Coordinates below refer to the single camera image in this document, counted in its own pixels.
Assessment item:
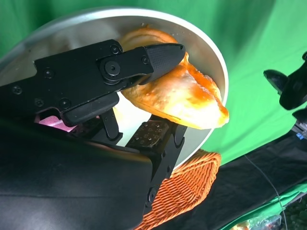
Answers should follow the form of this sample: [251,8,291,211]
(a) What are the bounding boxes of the thin grey cable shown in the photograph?
[244,154,288,230]

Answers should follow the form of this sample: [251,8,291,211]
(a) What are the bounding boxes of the black backdrop curtain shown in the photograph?
[134,134,307,230]

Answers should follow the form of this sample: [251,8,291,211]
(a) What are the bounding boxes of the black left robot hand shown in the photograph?
[263,51,307,111]

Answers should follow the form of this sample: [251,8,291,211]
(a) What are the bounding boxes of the magenta pink cake slice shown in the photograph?
[34,114,75,133]

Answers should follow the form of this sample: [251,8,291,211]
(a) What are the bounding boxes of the orange wicker basket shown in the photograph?
[141,148,222,228]

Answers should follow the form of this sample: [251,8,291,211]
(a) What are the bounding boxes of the grey-green round bowl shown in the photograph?
[0,7,229,168]

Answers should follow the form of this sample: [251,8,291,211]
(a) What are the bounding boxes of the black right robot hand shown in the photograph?
[0,39,188,230]

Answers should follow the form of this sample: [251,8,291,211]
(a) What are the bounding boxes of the green tablecloth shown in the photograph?
[0,0,307,166]

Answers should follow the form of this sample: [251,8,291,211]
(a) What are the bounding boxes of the green backdrop cloth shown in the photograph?
[219,183,307,230]

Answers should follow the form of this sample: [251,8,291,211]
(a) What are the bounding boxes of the clear snack bag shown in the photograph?
[230,214,283,230]

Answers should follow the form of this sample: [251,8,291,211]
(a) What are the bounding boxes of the orange white twisted bread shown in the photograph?
[118,23,230,130]

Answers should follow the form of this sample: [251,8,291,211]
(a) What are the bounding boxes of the green plants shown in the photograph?
[285,198,307,230]

